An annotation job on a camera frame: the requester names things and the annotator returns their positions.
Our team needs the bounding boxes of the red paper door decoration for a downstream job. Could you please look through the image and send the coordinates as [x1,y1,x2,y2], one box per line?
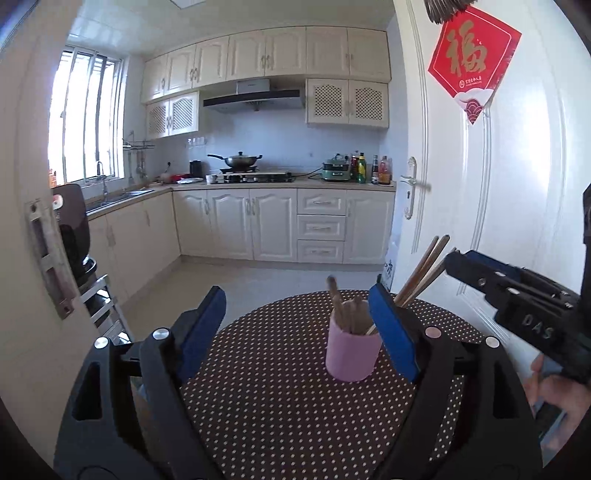
[427,6,522,126]

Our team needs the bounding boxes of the range hood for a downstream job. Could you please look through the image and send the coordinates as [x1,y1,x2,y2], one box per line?
[202,78,306,112]

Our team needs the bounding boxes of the brown polka dot tablecloth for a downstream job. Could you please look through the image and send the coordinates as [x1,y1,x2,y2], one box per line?
[178,291,497,480]

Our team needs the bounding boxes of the kitchen countertop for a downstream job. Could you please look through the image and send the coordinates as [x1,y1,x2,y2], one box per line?
[85,178,397,217]

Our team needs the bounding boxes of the person's right hand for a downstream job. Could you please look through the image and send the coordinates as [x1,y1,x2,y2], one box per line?
[526,353,585,432]

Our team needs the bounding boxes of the fan-shaped door ornament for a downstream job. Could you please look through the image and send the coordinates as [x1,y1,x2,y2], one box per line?
[425,0,476,25]

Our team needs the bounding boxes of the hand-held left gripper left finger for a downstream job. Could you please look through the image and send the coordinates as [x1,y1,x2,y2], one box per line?
[53,285,228,480]

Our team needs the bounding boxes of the dark brown appliance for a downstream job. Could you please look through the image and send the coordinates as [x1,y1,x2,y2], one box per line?
[51,184,90,278]

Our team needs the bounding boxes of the cream cabinet drawer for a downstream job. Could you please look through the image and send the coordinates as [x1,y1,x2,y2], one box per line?
[297,240,345,264]
[297,215,346,241]
[297,189,347,215]

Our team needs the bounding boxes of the bunch of wooden chopsticks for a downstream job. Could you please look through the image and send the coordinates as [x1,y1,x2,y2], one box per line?
[326,234,458,337]

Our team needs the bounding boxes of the wall utensil rail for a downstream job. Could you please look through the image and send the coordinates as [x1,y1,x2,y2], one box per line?
[122,130,155,151]

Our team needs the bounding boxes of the black wok with lid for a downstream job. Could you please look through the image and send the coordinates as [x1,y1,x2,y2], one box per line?
[207,150,263,169]

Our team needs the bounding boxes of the metal faucet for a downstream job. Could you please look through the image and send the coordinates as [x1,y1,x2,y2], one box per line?
[95,161,109,203]

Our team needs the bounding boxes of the white door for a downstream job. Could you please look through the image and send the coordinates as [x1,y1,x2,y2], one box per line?
[392,0,591,352]

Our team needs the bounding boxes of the ceiling light panel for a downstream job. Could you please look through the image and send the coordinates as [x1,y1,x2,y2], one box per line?
[168,0,232,9]

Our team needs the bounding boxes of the metal door handle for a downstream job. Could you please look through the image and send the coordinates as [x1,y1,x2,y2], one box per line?
[399,156,432,220]

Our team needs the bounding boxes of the steel sink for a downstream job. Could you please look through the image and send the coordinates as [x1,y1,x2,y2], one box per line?
[88,188,155,210]

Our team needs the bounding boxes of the green electric cooker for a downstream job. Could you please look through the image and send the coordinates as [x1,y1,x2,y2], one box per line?
[321,154,352,183]

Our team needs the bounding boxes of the gas stove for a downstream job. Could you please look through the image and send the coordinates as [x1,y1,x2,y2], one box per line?
[218,168,296,184]

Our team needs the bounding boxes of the barred kitchen window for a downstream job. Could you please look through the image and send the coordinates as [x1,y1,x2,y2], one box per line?
[48,44,126,183]

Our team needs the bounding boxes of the hanging kitchen utensils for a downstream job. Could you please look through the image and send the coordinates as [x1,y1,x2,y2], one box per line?
[127,150,148,183]

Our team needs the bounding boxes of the pink cup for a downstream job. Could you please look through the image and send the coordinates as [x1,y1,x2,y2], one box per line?
[325,300,384,383]

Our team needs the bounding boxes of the metal door strike plate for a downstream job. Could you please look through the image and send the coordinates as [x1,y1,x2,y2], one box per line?
[28,198,75,320]

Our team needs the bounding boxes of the cream lattice door cabinet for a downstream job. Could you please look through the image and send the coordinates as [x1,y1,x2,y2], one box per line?
[145,91,200,140]
[305,78,389,130]

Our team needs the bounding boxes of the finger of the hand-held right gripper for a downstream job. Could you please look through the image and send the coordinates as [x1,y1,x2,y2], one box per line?
[466,251,580,305]
[445,254,578,319]

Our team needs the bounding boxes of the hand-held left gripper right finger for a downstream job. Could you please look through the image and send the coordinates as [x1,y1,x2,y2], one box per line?
[368,282,543,480]

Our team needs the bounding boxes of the cream wall cabinets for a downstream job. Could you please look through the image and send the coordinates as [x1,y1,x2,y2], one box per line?
[140,25,392,103]

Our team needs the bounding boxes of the cream base cabinets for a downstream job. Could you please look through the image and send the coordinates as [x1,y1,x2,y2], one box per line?
[85,187,397,305]

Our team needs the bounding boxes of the metal rack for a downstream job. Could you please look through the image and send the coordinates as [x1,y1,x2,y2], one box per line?
[81,272,132,344]

